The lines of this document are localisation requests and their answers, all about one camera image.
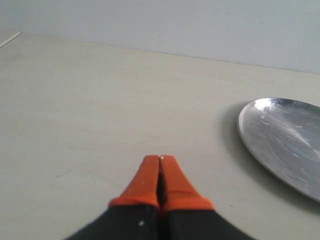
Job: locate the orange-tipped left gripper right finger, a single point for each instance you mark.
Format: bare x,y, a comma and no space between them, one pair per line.
190,216

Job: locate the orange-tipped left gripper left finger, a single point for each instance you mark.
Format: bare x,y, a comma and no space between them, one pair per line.
133,214

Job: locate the round metal plate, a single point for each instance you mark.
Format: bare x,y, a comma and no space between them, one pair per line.
283,135

